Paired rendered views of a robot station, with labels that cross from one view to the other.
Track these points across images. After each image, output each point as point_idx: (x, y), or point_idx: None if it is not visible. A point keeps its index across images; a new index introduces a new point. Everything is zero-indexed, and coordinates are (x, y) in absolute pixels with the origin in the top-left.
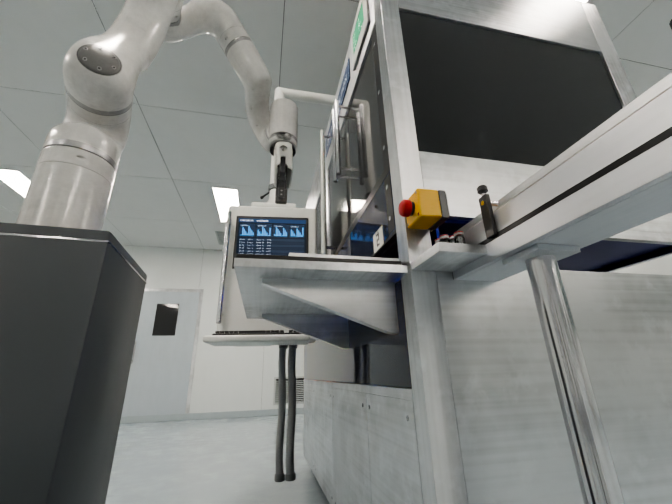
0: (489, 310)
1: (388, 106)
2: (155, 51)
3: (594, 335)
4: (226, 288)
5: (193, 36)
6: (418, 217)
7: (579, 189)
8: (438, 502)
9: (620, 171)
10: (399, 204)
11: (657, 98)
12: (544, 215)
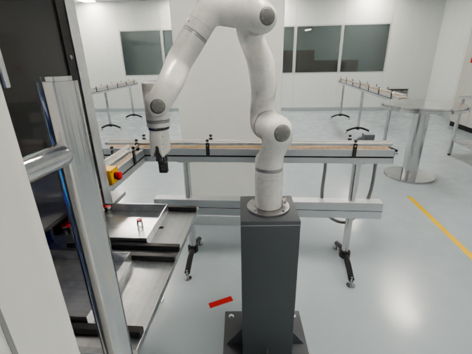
0: None
1: (88, 90)
2: (250, 81)
3: None
4: None
5: (233, 25)
6: (118, 180)
7: (123, 175)
8: None
9: (127, 172)
10: (121, 173)
11: (130, 159)
12: (118, 180)
